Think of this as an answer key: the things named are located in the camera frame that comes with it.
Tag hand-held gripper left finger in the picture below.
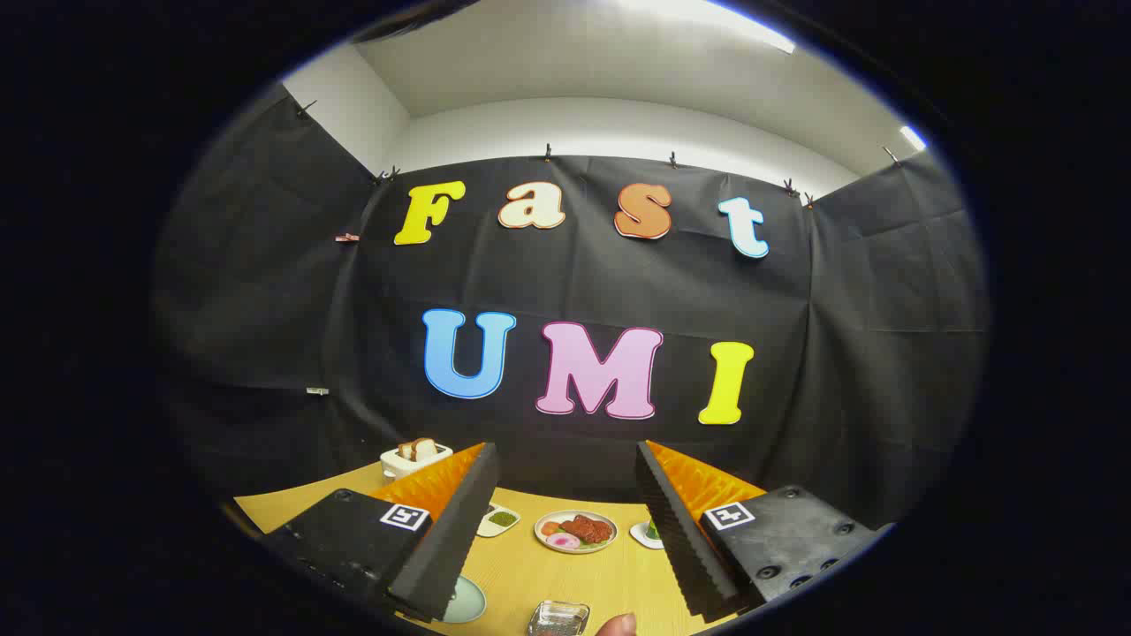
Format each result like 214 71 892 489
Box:
262 442 500 624

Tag white oval food plate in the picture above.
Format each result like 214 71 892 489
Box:
534 510 619 555

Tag white divided condiment tray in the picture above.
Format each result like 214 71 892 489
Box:
477 503 521 538

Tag white toaster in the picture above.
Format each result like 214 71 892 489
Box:
380 444 454 481

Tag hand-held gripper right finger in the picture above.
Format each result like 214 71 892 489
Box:
634 440 895 621

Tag perforated metal drain basket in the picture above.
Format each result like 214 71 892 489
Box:
528 600 591 636

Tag brown meat slices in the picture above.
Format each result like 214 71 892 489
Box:
561 515 614 544

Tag light green plate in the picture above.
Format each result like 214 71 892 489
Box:
440 574 488 625

